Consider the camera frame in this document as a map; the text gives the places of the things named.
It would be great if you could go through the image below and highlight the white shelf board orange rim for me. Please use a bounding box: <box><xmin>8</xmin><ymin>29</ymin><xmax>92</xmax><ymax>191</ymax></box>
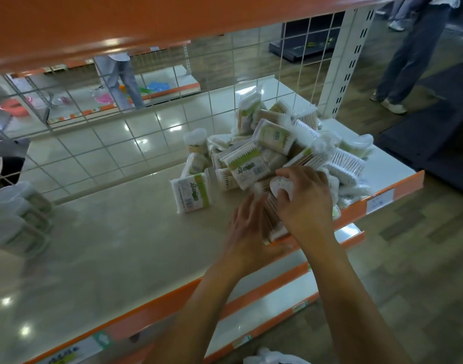
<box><xmin>0</xmin><ymin>0</ymin><xmax>407</xmax><ymax>77</ymax></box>
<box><xmin>216</xmin><ymin>222</ymin><xmax>366</xmax><ymax>321</ymax></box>
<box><xmin>203</xmin><ymin>268</ymin><xmax>321</xmax><ymax>364</ymax></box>

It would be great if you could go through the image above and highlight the person's right forearm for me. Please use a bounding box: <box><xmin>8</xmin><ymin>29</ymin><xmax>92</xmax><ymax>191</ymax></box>
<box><xmin>302</xmin><ymin>231</ymin><xmax>413</xmax><ymax>364</ymax></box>

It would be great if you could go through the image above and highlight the pile of cotton swab packs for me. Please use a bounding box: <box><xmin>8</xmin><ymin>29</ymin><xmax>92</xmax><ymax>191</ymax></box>
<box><xmin>170</xmin><ymin>86</ymin><xmax>375</xmax><ymax>242</ymax></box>

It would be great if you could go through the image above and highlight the plain white price label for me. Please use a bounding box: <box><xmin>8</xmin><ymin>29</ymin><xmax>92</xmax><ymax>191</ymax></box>
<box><xmin>366</xmin><ymin>188</ymin><xmax>396</xmax><ymax>215</ymax></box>

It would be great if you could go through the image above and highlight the red plastic basin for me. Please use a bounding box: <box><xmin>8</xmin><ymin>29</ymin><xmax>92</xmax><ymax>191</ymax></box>
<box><xmin>0</xmin><ymin>98</ymin><xmax>30</xmax><ymax>118</ymax></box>

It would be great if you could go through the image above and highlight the person's white garment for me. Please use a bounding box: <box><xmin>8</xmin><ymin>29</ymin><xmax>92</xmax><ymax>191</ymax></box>
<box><xmin>243</xmin><ymin>346</ymin><xmax>312</xmax><ymax>364</ymax></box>

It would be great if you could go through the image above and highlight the white wire basket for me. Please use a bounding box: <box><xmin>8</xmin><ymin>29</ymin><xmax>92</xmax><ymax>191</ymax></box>
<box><xmin>0</xmin><ymin>140</ymin><xmax>26</xmax><ymax>192</ymax></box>

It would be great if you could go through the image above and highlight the white shelf orange rail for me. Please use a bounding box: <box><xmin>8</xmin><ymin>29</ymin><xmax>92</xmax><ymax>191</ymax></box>
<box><xmin>0</xmin><ymin>117</ymin><xmax>426</xmax><ymax>364</ymax></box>

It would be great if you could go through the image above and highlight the white slotted end post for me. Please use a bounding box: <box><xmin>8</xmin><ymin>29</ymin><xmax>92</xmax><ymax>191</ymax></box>
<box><xmin>317</xmin><ymin>5</ymin><xmax>377</xmax><ymax>120</ymax></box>

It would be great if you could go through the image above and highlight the price label green arrow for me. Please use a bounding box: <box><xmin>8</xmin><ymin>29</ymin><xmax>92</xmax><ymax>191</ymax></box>
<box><xmin>38</xmin><ymin>331</ymin><xmax>114</xmax><ymax>364</ymax></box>

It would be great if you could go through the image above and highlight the person's left hand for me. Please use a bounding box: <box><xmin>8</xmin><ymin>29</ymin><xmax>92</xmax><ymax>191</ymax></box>
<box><xmin>221</xmin><ymin>193</ymin><xmax>294</xmax><ymax>278</ymax></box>

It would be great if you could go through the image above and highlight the person's left forearm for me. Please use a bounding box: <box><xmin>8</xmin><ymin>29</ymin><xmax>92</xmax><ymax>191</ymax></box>
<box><xmin>146</xmin><ymin>257</ymin><xmax>256</xmax><ymax>364</ymax></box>

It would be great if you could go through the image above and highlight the person's right hand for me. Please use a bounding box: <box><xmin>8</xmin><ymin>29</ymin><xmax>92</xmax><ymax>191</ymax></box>
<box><xmin>274</xmin><ymin>165</ymin><xmax>335</xmax><ymax>246</ymax></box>

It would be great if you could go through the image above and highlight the distant white orange shelf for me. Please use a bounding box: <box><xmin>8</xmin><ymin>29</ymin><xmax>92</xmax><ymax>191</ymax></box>
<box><xmin>7</xmin><ymin>43</ymin><xmax>202</xmax><ymax>126</ymax></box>

